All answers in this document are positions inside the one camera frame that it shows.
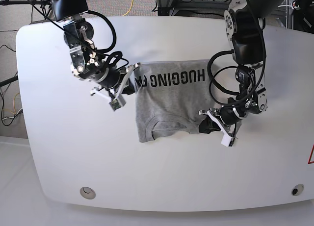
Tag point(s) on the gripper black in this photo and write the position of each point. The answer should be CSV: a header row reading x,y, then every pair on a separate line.
x,y
227,115
112,79

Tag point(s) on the grey T-shirt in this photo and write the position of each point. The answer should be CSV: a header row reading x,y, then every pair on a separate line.
x,y
169,96

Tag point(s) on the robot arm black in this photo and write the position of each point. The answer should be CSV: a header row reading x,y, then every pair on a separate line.
x,y
245,21
89,62

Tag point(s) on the red warning triangle sticker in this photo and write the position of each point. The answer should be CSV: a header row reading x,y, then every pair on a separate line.
x,y
311,158

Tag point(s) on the right table grommet hole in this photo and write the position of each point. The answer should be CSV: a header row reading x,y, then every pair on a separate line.
x,y
297,190

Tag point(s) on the table grommet hole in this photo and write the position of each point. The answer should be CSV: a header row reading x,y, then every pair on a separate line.
x,y
297,190
87,193

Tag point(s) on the left table grommet hole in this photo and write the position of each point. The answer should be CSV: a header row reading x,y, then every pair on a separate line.
x,y
87,193

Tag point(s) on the black tripod stand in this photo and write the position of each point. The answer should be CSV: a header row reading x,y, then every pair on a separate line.
x,y
25,2

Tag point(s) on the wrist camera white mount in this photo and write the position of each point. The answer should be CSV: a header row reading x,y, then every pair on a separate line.
x,y
229,133
117,102

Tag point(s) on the grey metal frame base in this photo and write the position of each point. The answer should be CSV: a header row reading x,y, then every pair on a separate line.
x,y
197,7

